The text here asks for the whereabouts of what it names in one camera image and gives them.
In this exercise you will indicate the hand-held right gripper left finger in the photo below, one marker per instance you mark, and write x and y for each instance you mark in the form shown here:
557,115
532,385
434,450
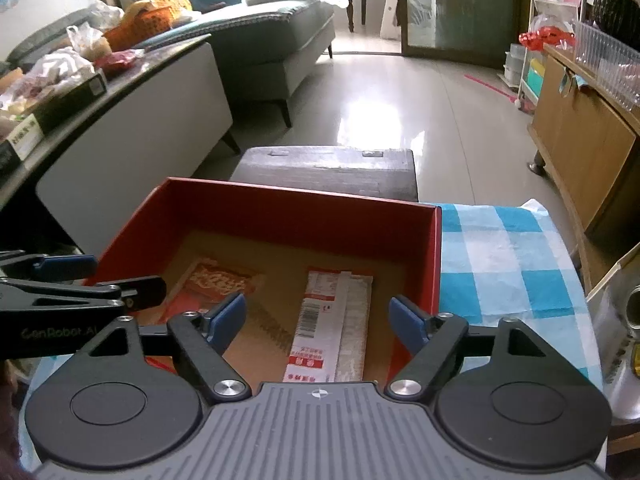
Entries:
227,316

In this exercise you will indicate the dark woven basket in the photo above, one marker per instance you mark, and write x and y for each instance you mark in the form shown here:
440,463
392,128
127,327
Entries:
617,15

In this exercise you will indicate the dark wooden stool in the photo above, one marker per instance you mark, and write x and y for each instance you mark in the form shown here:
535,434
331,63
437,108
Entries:
325,170

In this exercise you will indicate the clear bag with can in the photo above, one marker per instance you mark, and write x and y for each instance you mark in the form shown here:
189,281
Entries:
615,360

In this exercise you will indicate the crumpled white plastic bag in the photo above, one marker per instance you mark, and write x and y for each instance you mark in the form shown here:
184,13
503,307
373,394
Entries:
105,12

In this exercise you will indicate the blue checkered tablecloth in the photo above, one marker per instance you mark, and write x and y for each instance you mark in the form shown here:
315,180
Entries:
500,260

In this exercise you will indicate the red ribbon bow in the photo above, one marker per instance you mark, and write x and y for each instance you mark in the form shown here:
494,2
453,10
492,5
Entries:
540,39

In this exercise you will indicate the clear plastic bag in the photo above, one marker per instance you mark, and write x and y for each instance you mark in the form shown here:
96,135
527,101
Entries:
87,40

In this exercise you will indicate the clear plastic rack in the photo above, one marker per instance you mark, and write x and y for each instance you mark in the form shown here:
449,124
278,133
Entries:
610,65

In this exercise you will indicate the dark grey couch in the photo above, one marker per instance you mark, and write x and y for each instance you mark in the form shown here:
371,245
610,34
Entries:
45,35

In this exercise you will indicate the white storage cart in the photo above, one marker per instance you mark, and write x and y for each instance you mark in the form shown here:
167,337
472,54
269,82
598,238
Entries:
520,67

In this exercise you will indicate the white red-label snack packet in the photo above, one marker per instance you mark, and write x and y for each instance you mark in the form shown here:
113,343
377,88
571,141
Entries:
320,320

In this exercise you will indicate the black box with white label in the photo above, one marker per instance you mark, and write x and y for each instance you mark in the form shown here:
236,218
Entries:
17,142

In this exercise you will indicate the glass sliding door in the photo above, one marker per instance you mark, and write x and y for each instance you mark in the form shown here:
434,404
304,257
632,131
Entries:
450,5

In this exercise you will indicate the wooden cabinet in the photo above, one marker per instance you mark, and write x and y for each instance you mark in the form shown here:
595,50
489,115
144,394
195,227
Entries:
575,125

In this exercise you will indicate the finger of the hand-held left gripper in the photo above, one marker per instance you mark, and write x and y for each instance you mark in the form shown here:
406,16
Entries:
67,263
147,290

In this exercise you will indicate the red snack packet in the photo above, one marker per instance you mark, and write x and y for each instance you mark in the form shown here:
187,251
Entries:
215,280

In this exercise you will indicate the red food packet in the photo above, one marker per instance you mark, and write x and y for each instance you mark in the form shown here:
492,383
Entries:
120,62

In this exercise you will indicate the long black box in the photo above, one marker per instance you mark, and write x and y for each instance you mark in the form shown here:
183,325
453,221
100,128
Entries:
70,100

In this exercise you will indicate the teal cushion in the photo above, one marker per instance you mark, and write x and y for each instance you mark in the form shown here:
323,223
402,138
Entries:
215,1

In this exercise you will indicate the large white plastic bag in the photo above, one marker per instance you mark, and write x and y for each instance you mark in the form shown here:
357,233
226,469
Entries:
57,67

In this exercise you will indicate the red cardboard box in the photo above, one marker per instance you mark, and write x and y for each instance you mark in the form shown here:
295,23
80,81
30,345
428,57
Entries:
300,210

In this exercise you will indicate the orange woven basket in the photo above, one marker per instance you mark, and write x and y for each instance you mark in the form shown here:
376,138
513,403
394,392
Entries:
145,25

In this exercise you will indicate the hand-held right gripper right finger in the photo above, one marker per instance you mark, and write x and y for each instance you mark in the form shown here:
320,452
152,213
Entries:
407,321

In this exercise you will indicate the grey-green sofa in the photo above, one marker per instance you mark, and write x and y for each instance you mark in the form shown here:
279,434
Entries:
270,40

